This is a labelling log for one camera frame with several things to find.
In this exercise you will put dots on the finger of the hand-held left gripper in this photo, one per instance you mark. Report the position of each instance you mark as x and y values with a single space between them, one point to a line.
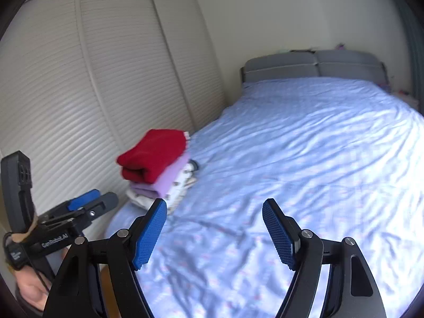
84 198
99 207

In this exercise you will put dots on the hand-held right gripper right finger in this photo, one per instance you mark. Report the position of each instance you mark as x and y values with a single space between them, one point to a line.
280 235

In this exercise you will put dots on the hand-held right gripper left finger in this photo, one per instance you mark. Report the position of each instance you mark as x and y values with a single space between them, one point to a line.
150 235

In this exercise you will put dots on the red sweater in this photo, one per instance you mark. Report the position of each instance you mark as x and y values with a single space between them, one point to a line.
152 154

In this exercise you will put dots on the person's left hand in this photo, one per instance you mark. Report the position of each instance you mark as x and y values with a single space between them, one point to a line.
31 286

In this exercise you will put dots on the white bear print garment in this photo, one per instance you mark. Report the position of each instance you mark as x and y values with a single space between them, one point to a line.
180 188

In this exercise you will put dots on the purple folded garment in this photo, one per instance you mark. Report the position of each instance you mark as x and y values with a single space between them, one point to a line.
169 180

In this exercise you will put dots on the bed with blue sheet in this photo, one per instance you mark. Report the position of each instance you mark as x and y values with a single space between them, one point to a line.
298 145

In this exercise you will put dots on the white louvered wardrobe doors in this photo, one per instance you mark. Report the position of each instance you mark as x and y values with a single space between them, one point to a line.
82 73

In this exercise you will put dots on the grey padded headboard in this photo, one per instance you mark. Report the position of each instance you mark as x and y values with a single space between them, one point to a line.
281 64

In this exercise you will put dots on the white nightstand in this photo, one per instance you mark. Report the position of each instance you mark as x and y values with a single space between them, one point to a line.
409 97

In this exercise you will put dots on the small purple toy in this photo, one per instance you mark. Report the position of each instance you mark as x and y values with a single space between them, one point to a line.
340 46

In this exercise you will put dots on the teal curtain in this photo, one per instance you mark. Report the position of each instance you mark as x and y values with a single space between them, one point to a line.
409 46

